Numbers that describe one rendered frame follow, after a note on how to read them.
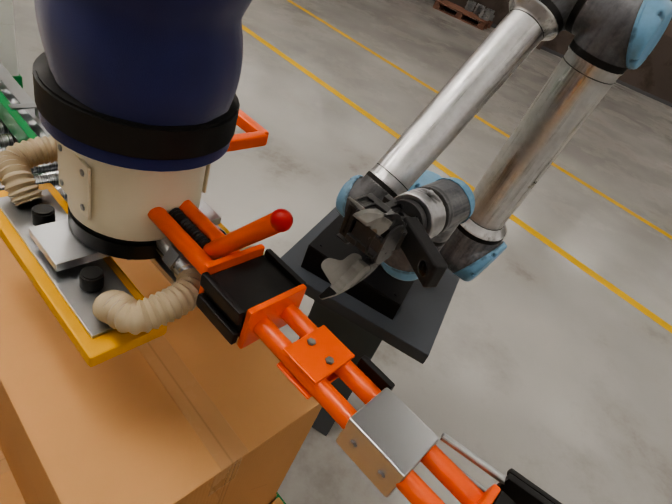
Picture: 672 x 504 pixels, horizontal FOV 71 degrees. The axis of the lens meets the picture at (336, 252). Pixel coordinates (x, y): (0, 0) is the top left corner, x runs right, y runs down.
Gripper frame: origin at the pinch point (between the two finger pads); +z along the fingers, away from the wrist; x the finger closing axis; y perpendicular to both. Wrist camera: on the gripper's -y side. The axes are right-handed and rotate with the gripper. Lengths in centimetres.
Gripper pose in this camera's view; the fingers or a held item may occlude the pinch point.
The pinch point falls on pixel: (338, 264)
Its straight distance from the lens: 62.9
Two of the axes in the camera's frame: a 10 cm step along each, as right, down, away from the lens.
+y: -6.9, -6.0, 4.0
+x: 3.1, -7.4, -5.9
